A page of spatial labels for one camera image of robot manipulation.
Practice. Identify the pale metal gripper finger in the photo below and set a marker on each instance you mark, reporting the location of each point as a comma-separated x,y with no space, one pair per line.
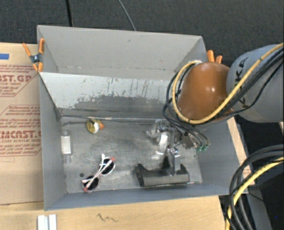
178,153
173,164

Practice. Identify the white sunglasses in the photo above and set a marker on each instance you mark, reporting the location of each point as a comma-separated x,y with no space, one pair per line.
104,168

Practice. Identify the brown cardboard board red print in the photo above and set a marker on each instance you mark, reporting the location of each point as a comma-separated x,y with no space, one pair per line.
17,128

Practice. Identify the grey metal bin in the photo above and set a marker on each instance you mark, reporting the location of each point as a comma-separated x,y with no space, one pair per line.
122,142

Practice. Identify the black stapler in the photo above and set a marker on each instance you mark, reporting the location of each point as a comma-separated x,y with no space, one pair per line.
161,178

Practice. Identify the clear plastic bottle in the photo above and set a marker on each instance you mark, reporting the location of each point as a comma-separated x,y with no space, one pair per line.
66,144

